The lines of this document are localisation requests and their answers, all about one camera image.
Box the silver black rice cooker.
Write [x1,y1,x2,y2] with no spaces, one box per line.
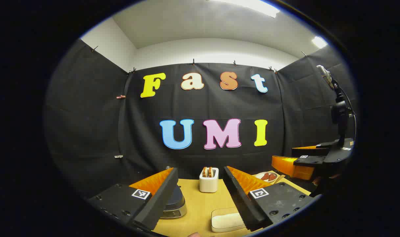
[160,184,188,219]

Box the ceiling light panel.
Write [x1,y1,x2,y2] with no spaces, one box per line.
[312,36,329,49]

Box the clear tray of white rice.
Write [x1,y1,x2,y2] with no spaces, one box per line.
[211,207,248,233]

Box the black backdrop cloth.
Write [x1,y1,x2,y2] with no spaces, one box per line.
[43,38,358,198]

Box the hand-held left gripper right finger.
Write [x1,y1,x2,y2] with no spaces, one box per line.
[223,166,316,232]

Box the white toaster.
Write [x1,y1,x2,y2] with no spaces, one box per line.
[199,167,219,193]

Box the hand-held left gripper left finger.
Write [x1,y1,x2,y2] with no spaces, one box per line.
[87,167,179,232]

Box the white round plate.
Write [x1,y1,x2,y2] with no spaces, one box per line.
[254,171,281,183]

